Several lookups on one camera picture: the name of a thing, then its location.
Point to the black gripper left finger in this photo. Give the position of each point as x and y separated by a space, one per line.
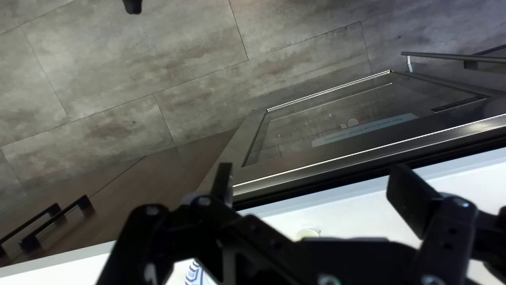
211 237

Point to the dark metal rail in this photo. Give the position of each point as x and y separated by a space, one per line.
448 55

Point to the brown cabinet front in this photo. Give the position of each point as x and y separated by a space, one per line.
159 179

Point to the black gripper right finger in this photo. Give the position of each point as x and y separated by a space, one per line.
448 237

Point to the black stand leg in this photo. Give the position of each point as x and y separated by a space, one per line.
134 4

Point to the paper with blue print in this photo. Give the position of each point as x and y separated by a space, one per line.
194 274

